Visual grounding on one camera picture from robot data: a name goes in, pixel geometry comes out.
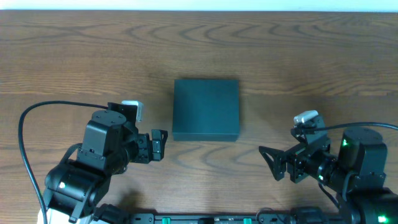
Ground dark green box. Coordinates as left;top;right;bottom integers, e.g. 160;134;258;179
172;79;240;142

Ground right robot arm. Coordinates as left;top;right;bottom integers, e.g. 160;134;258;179
259;111;397;223

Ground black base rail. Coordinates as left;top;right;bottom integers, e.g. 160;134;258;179
93;213;343;224

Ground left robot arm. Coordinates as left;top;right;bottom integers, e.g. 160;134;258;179
44;110;168;223

